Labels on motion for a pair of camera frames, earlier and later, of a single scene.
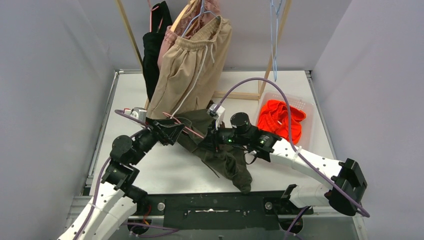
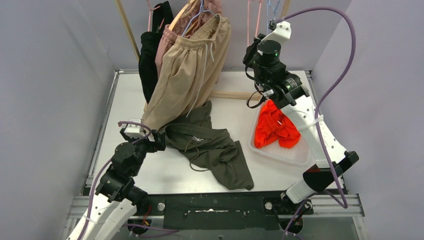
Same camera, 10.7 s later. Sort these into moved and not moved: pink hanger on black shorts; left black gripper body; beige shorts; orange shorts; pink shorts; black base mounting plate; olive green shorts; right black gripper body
Moved: left black gripper body; right black gripper body; olive green shorts
Not moved: black base mounting plate; beige shorts; pink shorts; orange shorts; pink hanger on black shorts
